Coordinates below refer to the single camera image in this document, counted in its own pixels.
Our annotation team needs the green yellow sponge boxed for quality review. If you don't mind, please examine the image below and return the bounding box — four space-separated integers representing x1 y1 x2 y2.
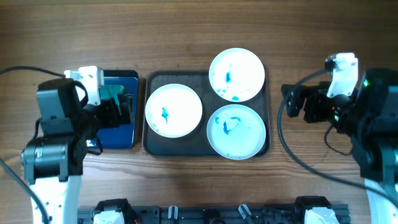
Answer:
99 85 125 105

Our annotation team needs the white plate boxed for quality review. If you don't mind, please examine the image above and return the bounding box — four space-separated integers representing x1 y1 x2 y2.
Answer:
208 48 266 103
206 104 267 160
145 83 203 138

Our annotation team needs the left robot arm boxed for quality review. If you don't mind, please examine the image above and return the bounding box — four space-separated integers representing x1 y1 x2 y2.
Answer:
21 78 134 223

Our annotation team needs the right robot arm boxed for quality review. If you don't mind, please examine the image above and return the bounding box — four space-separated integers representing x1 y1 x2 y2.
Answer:
277 68 397 223

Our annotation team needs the blue water tray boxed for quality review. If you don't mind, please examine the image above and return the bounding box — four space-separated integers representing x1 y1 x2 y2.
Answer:
98 70 139 149

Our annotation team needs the dark grey serving tray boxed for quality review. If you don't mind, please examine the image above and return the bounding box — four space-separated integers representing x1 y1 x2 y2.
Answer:
142 70 271 157

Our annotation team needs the black mounting rail base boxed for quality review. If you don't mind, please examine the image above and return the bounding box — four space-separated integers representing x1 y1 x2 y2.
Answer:
76 196 351 224

